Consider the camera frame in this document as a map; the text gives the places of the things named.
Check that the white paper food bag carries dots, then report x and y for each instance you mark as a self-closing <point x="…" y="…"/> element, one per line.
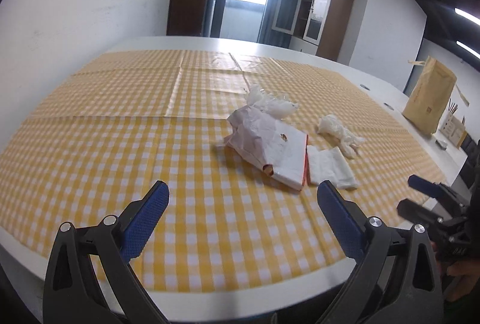
<point x="276" y="148"/>

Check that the brown paper bag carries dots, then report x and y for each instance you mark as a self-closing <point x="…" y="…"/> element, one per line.
<point x="430" y="96"/>

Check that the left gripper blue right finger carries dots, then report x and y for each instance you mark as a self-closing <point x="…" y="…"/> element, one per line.
<point x="341" y="216"/>

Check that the pen holder box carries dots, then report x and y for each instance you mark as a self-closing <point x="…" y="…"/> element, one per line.
<point x="453" y="128"/>

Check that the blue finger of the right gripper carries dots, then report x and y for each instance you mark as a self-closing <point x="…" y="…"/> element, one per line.
<point x="426" y="187"/>

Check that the white tissue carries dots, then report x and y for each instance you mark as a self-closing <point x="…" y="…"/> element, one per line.
<point x="348" y="142"/>

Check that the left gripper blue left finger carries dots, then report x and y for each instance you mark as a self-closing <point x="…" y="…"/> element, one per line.
<point x="139" y="219"/>

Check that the brown cabinet with glass doors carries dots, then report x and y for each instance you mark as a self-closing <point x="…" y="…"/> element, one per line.
<point x="315" y="26"/>

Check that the white plastic piece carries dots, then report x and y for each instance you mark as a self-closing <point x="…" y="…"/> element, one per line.
<point x="279" y="107"/>

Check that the person's right hand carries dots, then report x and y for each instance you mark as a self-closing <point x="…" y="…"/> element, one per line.
<point x="467" y="272"/>

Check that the white napkin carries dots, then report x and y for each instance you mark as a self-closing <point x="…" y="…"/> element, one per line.
<point x="330" y="164"/>

